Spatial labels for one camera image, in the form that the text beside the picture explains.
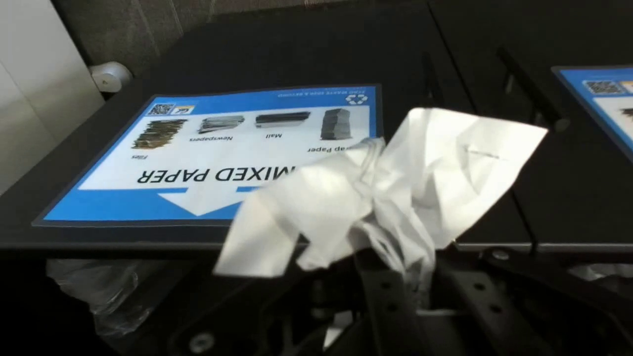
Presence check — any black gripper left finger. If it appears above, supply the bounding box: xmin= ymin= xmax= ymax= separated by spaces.
xmin=170 ymin=253 xmax=423 ymax=356

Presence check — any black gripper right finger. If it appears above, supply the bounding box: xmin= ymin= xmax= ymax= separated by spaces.
xmin=433 ymin=246 xmax=633 ymax=356

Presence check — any white paper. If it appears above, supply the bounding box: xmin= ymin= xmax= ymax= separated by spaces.
xmin=212 ymin=107 xmax=550 ymax=307

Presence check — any clear bin liner bag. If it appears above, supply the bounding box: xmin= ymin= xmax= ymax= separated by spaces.
xmin=46 ymin=257 xmax=174 ymax=341

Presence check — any black recycling bin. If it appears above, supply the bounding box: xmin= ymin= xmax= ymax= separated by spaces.
xmin=0 ymin=253 xmax=332 ymax=356

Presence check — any mixed paper sign down arrow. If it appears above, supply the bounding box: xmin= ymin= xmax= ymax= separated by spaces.
xmin=552 ymin=64 xmax=633 ymax=164

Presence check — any mixed paper sign up arrow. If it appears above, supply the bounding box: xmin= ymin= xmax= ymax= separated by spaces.
xmin=34 ymin=83 xmax=384 ymax=230

